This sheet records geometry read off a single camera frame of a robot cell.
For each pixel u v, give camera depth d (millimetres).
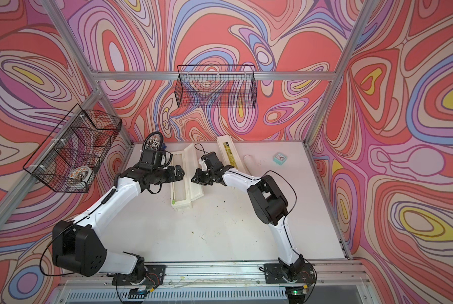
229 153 1040
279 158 1087
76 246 407
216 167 767
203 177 844
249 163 1068
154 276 722
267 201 557
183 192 889
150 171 629
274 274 733
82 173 725
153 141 959
